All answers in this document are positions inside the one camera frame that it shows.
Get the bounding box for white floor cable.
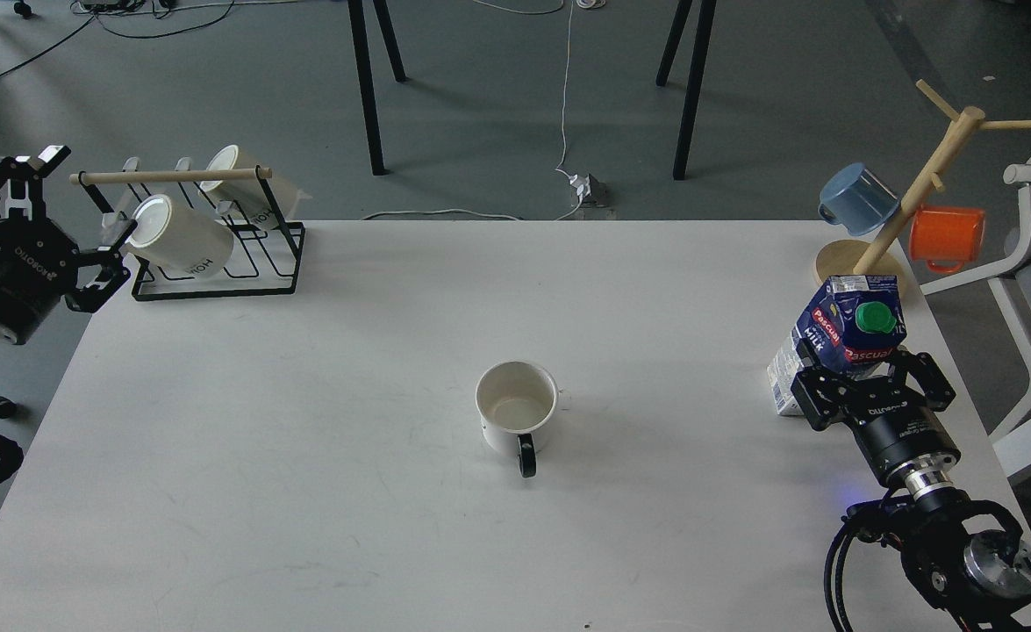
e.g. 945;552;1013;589
362;0;608;222

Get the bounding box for black wire mug rack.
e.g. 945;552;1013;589
69;157;305;303

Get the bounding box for cream mug rear on rack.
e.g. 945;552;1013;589
199;144;301;231

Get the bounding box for white mug black handle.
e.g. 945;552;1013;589
475;360;560;479

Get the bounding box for wooden mug tree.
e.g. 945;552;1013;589
813;79;1031;282

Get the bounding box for cream mug front on rack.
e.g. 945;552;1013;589
126;195;234;277

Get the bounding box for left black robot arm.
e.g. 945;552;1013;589
0;145;137;345

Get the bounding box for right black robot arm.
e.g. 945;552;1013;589
791;339;1031;631

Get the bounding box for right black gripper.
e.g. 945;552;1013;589
791;341;962;488

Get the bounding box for cream mug on rack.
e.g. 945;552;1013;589
126;195;234;277
199;144;301;231

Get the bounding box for black table leg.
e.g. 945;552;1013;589
655;1;717;181
346;1;408;176

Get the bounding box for black floor cables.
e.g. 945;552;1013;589
0;0;237;115

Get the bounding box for blue white milk carton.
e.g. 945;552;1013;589
765;275;906;415

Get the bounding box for white power adapter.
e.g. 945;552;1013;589
569;175;612;208

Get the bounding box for black table leg left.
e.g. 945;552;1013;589
346;1;408;176

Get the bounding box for orange mug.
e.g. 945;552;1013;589
907;205;987;275

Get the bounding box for black table leg right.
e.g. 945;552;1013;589
655;1;717;181

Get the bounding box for blue mug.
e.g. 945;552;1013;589
819;162;901;236

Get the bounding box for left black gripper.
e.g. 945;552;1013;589
0;145;131;345

